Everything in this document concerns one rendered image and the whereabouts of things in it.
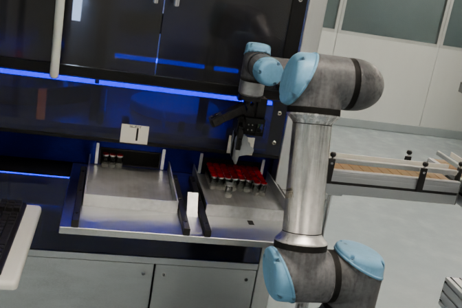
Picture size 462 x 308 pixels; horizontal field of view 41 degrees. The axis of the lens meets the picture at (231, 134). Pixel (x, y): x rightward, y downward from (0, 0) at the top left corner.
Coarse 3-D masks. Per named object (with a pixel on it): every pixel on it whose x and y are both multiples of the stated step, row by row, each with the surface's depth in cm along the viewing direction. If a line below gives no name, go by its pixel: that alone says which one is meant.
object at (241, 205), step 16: (192, 176) 206; (208, 192) 194; (224, 192) 196; (240, 192) 198; (272, 192) 203; (208, 208) 176; (224, 208) 177; (240, 208) 178; (256, 208) 179; (272, 208) 190
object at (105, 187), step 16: (96, 176) 192; (112, 176) 194; (128, 176) 196; (144, 176) 198; (160, 176) 201; (96, 192) 179; (112, 192) 181; (128, 192) 183; (144, 192) 185; (160, 192) 187; (176, 192) 180; (128, 208) 172; (144, 208) 173; (160, 208) 174; (176, 208) 175
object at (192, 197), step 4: (188, 192) 176; (192, 192) 176; (196, 192) 176; (188, 196) 176; (192, 196) 176; (196, 196) 176; (188, 200) 175; (192, 200) 175; (196, 200) 176; (188, 204) 175; (192, 204) 175; (196, 204) 175; (188, 208) 174; (192, 208) 175; (196, 208) 175; (188, 212) 174; (192, 212) 174; (196, 212) 175; (188, 216) 174; (192, 216) 174; (196, 216) 174; (188, 220) 171; (192, 220) 172; (196, 220) 172; (192, 224) 169; (196, 224) 169; (192, 228) 166; (196, 228) 167; (200, 228) 167; (192, 232) 164; (196, 232) 165; (200, 232) 165
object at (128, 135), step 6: (126, 126) 192; (132, 126) 192; (138, 126) 193; (144, 126) 193; (126, 132) 192; (132, 132) 193; (138, 132) 193; (144, 132) 193; (120, 138) 193; (126, 138) 193; (132, 138) 193; (138, 138) 194; (144, 138) 194
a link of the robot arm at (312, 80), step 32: (288, 64) 135; (320, 64) 130; (352, 64) 132; (288, 96) 131; (320, 96) 129; (352, 96) 132; (320, 128) 131; (320, 160) 131; (288, 192) 134; (320, 192) 132; (288, 224) 133; (320, 224) 133; (288, 256) 130; (320, 256) 131; (288, 288) 129; (320, 288) 131
